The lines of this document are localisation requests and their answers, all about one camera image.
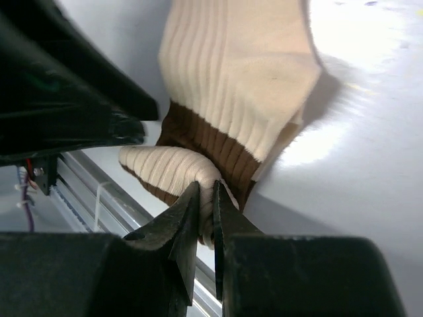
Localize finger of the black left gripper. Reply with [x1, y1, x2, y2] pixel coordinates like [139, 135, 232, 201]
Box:
[1, 15, 145, 165]
[1, 0, 159, 121]

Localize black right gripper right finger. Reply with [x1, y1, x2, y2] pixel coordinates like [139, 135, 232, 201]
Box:
[213, 181, 406, 316]

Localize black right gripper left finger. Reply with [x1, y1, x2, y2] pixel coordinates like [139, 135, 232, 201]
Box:
[1, 182, 200, 316]

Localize cream and brown sock pair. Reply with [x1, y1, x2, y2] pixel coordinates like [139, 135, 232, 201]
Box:
[118, 1, 321, 248]

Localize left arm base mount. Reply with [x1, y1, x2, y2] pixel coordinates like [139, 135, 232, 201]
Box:
[24, 155, 58, 196]

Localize aluminium front rail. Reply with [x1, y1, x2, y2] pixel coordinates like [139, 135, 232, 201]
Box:
[50, 151, 222, 316]

